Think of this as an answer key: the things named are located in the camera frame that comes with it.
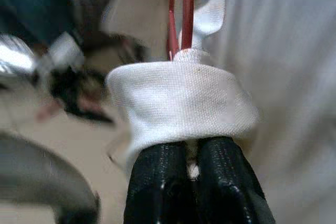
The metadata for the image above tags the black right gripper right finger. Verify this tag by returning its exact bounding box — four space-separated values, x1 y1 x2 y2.
193 136 276 224

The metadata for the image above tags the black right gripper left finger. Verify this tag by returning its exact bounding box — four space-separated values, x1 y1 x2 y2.
123 144 194 224

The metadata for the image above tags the white button shirt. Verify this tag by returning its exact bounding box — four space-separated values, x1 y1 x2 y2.
101 0 336 224

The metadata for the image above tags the red plastic hanger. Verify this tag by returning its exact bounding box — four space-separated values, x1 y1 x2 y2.
166 0 195 62

